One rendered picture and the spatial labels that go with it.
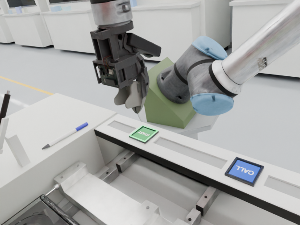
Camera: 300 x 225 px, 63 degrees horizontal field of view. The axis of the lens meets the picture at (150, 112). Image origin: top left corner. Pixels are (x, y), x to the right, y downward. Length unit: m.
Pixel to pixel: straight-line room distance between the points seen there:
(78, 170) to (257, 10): 2.76
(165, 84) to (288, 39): 0.41
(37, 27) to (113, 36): 6.45
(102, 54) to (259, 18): 2.73
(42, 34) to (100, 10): 6.49
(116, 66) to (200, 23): 3.25
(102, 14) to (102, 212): 0.41
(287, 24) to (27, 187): 0.69
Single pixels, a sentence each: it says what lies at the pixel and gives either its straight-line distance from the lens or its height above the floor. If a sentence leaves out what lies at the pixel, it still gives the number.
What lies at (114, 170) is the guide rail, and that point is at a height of 0.85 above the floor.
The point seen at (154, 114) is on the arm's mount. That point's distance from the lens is 0.91.
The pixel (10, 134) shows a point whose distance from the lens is 0.64.
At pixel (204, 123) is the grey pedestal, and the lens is 0.90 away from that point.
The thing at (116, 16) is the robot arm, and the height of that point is 1.26.
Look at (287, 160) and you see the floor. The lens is 2.06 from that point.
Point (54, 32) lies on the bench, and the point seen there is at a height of 0.47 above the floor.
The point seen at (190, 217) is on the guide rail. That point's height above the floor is 0.85.
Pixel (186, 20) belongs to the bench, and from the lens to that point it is 3.53.
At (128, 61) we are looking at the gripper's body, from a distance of 0.50.
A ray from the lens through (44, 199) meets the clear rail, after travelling 0.65.
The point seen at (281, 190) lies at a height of 0.96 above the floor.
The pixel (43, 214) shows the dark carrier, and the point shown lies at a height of 0.90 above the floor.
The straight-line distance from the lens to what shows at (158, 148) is 0.58.
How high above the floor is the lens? 1.32
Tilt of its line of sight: 30 degrees down
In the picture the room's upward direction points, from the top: 9 degrees counter-clockwise
